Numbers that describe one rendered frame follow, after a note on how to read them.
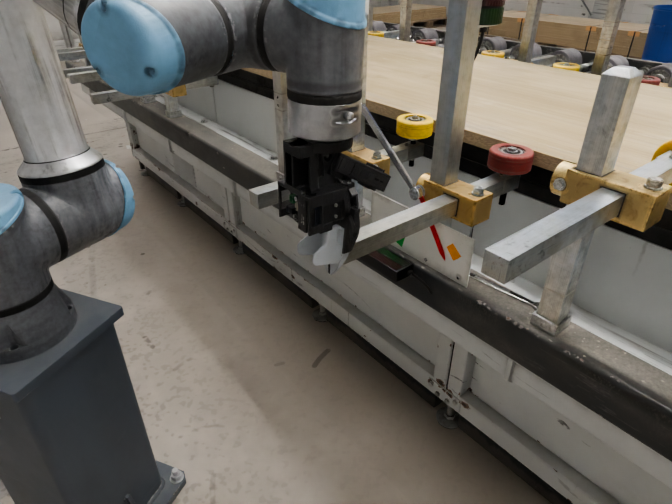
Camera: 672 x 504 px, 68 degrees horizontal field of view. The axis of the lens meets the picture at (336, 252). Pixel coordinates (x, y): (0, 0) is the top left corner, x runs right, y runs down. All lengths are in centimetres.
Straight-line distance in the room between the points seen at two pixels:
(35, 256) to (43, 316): 11
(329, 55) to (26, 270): 66
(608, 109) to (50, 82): 86
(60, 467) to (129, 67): 84
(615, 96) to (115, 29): 56
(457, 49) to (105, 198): 69
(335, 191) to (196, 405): 117
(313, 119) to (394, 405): 119
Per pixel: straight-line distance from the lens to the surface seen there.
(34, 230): 100
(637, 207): 73
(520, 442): 141
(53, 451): 114
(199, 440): 160
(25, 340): 104
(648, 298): 103
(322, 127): 59
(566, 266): 81
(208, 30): 57
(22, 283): 101
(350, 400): 164
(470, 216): 87
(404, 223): 78
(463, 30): 83
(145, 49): 52
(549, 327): 86
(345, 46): 58
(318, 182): 63
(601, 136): 73
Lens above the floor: 123
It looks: 32 degrees down
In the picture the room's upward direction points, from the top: straight up
